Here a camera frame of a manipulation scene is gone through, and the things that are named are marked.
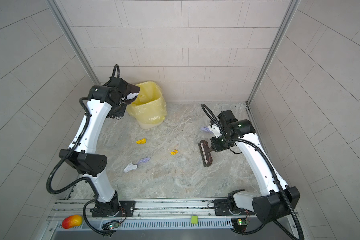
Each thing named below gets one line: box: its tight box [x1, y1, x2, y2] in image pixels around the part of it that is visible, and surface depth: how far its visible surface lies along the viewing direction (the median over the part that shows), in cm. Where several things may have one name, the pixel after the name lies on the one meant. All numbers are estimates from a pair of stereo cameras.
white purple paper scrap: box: [124, 157, 151, 173], surface depth 85 cm
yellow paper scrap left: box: [136, 138, 147, 144], surface depth 96 cm
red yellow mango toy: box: [61, 214, 83, 229], surface depth 67 cm
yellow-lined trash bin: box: [126, 81, 168, 130], surface depth 90 cm
